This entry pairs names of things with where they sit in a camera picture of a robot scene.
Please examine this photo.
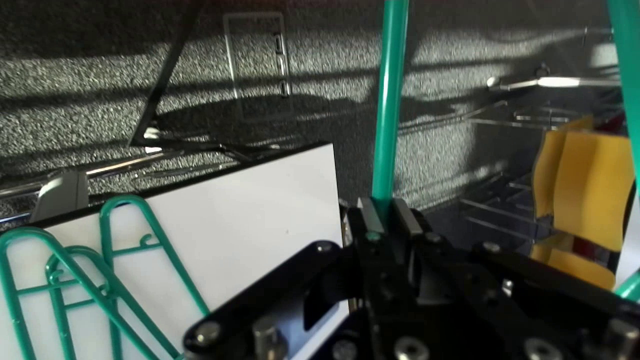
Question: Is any grey plastic foot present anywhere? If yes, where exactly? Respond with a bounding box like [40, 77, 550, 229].
[29, 170, 91, 224]

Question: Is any chrome wire rack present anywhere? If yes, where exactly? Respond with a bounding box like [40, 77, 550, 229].
[400, 99, 586, 246]

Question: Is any chrome clothes rail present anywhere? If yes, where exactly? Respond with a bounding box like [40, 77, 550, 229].
[486, 74, 622, 93]

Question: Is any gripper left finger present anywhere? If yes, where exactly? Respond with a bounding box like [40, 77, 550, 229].
[183, 197, 401, 360]

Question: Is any black stand leg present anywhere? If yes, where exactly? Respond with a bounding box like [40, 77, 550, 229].
[128, 0, 251, 157]

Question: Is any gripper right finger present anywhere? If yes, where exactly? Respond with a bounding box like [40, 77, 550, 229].
[392, 198, 640, 360]

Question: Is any green wire hanger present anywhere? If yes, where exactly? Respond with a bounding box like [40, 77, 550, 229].
[0, 227, 183, 360]
[371, 0, 640, 304]
[45, 246, 126, 360]
[98, 194, 211, 360]

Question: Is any yellow cloth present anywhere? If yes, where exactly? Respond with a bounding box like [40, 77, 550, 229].
[529, 116, 637, 292]

